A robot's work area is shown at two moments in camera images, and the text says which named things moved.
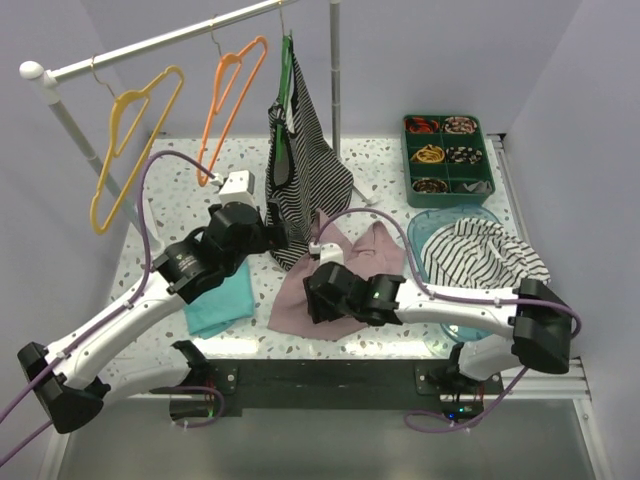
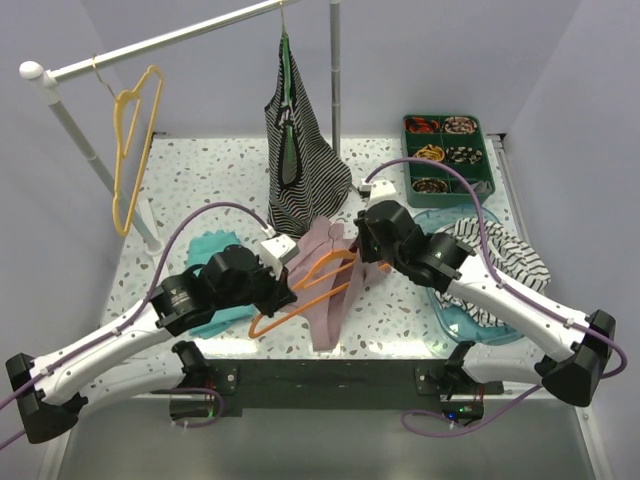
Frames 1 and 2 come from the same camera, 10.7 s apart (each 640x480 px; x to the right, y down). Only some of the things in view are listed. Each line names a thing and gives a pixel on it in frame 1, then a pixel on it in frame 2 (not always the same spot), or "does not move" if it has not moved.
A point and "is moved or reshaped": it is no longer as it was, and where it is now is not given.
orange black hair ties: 420,125 does not move
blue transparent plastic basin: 422,222 does not move
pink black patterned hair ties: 459,125 does not move
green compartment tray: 446,160 does not move
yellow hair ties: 429,153 does not move
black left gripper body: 266,238 → 263,290
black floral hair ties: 460,154 does not move
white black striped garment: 479,253 does not move
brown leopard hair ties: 428,185 does not move
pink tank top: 369,251 is moved or reshaped
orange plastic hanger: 219,106 → 302,279
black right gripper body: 322,307 → 370,249
